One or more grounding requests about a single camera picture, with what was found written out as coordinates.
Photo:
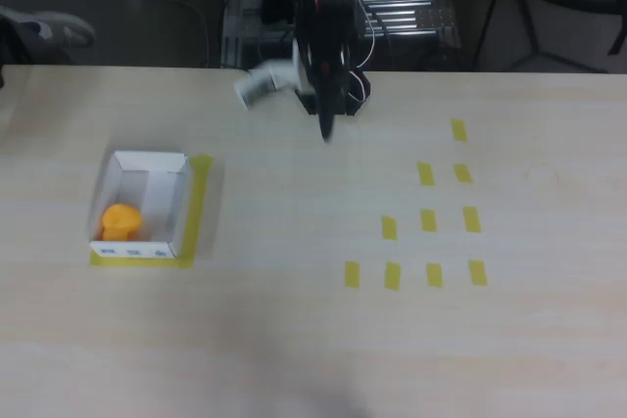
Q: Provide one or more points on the yellow rubber duck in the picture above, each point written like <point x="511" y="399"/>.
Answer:
<point x="121" y="222"/>

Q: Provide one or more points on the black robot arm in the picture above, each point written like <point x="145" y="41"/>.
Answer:
<point x="333" y="2"/>

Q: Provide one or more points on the white cardboard box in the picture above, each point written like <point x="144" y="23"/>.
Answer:
<point x="161" y="193"/>

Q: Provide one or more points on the short yellow tape piece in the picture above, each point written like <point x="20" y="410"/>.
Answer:
<point x="471" y="219"/>
<point x="434" y="274"/>
<point x="462" y="172"/>
<point x="392" y="275"/>
<point x="428" y="220"/>
<point x="352" y="274"/>
<point x="477" y="273"/>
<point x="459" y="130"/>
<point x="389" y="227"/>
<point x="425" y="173"/>

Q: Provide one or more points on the long yellow tape strip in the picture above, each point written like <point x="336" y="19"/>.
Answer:
<point x="198" y="202"/>
<point x="137" y="264"/>

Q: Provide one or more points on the grey sneaker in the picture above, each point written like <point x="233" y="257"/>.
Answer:
<point x="59" y="26"/>

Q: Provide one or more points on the black trouser leg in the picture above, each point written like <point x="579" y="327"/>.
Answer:
<point x="10" y="41"/>

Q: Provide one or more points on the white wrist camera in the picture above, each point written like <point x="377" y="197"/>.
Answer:
<point x="267" y="81"/>

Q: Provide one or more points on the black table leg frame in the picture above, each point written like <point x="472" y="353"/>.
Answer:
<point x="531" y="36"/>

